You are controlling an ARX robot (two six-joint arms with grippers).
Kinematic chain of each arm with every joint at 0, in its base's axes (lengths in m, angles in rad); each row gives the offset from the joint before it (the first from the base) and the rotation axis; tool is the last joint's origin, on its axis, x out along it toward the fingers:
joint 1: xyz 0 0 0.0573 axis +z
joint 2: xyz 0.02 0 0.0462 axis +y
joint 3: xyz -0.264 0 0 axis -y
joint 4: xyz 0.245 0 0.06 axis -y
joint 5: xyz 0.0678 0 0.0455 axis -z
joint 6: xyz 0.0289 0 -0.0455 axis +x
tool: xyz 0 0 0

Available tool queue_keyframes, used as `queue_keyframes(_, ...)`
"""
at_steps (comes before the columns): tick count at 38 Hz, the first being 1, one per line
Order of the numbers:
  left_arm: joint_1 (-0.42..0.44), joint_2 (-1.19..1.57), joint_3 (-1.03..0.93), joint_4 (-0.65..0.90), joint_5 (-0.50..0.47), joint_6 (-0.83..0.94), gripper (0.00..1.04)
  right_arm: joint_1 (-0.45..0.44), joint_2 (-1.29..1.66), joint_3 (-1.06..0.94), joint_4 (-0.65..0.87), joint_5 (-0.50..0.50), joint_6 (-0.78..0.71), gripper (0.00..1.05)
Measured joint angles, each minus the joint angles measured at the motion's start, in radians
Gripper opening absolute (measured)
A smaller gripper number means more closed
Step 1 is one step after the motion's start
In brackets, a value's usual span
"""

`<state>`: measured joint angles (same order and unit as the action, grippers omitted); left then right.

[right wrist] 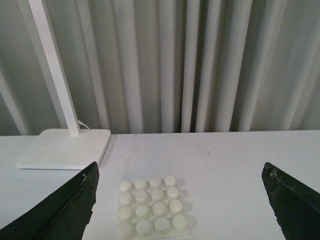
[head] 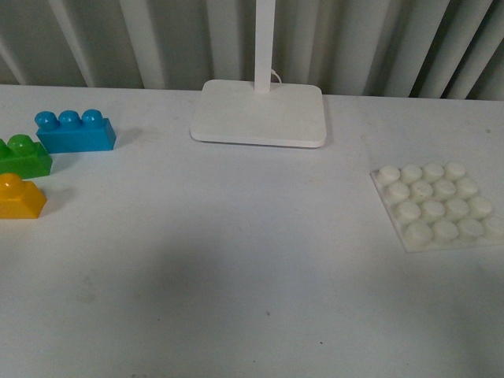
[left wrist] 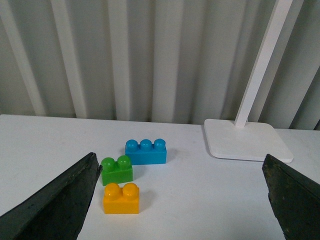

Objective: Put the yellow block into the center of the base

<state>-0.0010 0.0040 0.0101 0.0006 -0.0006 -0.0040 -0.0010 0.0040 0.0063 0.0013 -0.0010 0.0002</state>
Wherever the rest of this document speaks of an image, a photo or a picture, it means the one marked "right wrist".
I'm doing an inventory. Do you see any grey pleated curtain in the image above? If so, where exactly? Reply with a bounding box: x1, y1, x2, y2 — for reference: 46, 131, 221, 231
0, 0, 320, 137

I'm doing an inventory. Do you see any white desk lamp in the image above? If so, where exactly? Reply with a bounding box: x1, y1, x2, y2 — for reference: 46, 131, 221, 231
16, 0, 111, 170

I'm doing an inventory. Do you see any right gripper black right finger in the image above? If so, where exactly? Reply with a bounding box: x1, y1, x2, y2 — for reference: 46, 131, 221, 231
261, 162, 320, 240

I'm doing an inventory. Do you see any white studded base plate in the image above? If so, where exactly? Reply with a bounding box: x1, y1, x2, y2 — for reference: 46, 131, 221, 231
117, 175, 191, 240

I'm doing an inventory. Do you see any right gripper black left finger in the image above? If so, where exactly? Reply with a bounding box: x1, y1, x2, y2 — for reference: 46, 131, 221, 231
0, 161, 99, 240

